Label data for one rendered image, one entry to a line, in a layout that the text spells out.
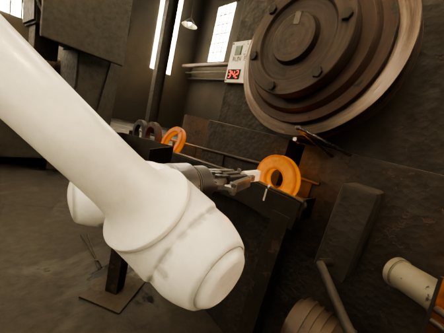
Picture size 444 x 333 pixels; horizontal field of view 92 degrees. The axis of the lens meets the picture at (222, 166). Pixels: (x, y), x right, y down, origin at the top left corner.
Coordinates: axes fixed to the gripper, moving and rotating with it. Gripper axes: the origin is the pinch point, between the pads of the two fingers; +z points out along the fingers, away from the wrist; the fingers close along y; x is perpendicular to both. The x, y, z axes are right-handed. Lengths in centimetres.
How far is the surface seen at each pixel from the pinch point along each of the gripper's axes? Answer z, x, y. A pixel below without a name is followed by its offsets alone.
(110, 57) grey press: 37, 53, -263
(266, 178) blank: 13.2, -3.1, -3.1
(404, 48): 13.9, 35.2, 22.0
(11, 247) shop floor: -52, -70, -102
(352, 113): 12.7, 20.7, 16.4
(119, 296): -16, -73, -46
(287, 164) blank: 12.7, 3.9, 3.0
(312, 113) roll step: 10.8, 19.3, 7.5
